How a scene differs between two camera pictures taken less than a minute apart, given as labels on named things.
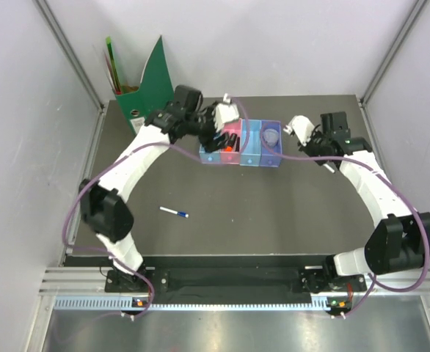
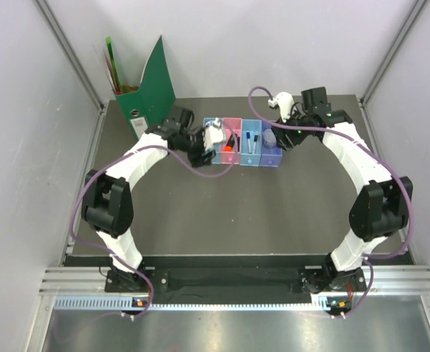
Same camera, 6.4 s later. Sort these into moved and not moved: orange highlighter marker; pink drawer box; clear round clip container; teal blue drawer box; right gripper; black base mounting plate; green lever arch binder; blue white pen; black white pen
Moved: black white pen; blue white pen; right gripper
Not moved: pink drawer box; green lever arch binder; orange highlighter marker; clear round clip container; black base mounting plate; teal blue drawer box
